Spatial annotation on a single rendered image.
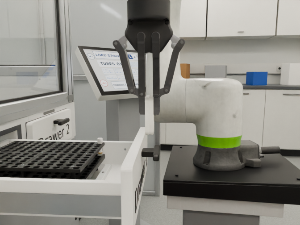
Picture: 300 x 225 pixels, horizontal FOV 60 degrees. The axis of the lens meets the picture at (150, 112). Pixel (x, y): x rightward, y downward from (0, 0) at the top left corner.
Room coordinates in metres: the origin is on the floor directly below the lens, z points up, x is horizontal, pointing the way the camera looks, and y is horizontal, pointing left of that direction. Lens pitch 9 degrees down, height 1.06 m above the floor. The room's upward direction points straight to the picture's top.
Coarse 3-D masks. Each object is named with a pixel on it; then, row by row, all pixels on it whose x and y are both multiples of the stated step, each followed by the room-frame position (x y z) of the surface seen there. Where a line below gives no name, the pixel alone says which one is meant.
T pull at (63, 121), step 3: (54, 120) 0.83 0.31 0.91; (57, 120) 0.83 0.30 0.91; (60, 120) 0.83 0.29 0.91; (63, 120) 0.83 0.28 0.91; (66, 120) 0.85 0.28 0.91; (69, 120) 0.87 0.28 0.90; (54, 123) 0.83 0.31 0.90; (57, 123) 0.83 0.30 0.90; (60, 123) 0.80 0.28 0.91; (63, 123) 0.82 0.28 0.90
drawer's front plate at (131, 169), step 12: (144, 132) 0.59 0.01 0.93; (132, 144) 0.49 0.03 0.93; (144, 144) 0.56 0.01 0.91; (132, 156) 0.41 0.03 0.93; (132, 168) 0.37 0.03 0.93; (144, 168) 0.56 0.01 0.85; (132, 180) 0.36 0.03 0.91; (144, 180) 0.56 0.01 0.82; (132, 192) 0.36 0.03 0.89; (132, 204) 0.36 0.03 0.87; (132, 216) 0.36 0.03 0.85
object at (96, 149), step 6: (96, 144) 0.59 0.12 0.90; (102, 144) 0.58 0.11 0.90; (90, 150) 0.54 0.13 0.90; (96, 150) 0.54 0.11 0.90; (84, 156) 0.50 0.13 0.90; (90, 156) 0.50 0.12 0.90; (78, 162) 0.46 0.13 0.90; (84, 162) 0.47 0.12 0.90; (72, 168) 0.43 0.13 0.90; (78, 168) 0.44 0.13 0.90
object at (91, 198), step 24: (0, 144) 0.61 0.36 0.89; (120, 144) 0.63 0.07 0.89; (120, 168) 0.60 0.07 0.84; (0, 192) 0.39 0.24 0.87; (24, 192) 0.39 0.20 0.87; (48, 192) 0.39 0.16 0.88; (72, 192) 0.39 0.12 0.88; (96, 192) 0.39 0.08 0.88; (120, 192) 0.38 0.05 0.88; (48, 216) 0.39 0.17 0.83; (72, 216) 0.39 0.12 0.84; (96, 216) 0.39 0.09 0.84; (120, 216) 0.38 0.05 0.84
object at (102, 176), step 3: (105, 165) 0.59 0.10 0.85; (108, 165) 0.59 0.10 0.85; (111, 165) 0.60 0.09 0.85; (105, 168) 0.57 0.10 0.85; (108, 168) 0.57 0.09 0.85; (111, 168) 0.60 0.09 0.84; (102, 171) 0.54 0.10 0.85; (105, 171) 0.55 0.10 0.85; (108, 171) 0.57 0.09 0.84; (99, 174) 0.53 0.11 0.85; (102, 174) 0.53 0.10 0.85; (105, 174) 0.54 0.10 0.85; (99, 177) 0.52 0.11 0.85; (102, 177) 0.52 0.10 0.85; (105, 177) 0.54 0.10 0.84
